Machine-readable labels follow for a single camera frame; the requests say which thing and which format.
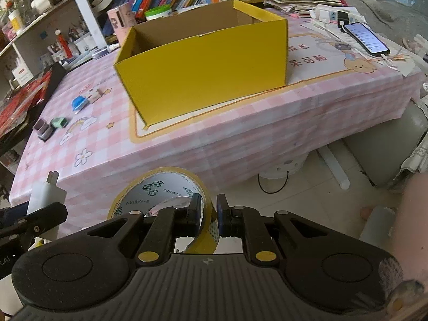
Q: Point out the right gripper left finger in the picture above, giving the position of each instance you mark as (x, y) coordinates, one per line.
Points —
(170, 224)

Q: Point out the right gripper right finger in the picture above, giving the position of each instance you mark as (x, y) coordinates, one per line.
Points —
(251, 227)

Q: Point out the yellow tape roll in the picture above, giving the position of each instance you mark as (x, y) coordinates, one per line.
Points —
(170, 187)

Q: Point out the grey purple toy truck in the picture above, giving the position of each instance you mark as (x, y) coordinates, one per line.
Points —
(43, 129)

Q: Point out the blue white pencil sharpener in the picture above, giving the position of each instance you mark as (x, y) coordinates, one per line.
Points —
(79, 103)

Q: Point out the white USB wall charger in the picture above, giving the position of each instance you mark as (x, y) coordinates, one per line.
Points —
(43, 194)

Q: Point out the person's right hand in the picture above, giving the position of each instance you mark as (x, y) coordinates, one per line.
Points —
(409, 235)

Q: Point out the black Yamaha keyboard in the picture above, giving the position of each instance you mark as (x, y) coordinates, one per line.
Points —
(24, 130)

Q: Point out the green rectangular eraser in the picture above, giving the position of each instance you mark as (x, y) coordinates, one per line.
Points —
(59, 122)

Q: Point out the red packets in plastic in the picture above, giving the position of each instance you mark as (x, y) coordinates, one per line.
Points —
(15, 111)

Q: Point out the small white toy bus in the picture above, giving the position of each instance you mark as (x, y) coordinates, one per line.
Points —
(94, 94)

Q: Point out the yellow cardboard box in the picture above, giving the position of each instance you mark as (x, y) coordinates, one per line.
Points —
(209, 55)

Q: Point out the pink checkered tablecloth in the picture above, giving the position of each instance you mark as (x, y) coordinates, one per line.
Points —
(106, 146)

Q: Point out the small spray bottle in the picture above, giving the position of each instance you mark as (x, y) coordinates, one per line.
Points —
(98, 53)

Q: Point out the pink cylindrical humidifier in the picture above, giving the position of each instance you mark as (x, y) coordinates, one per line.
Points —
(122, 20)

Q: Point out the white desktop shelf unit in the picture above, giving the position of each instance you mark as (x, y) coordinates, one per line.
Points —
(29, 52)

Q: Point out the white jar green lid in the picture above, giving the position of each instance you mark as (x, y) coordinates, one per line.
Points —
(158, 12)

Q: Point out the black smartphone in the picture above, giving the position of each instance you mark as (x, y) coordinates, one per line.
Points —
(366, 38)

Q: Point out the white power strip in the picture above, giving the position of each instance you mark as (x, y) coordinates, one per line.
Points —
(326, 13)

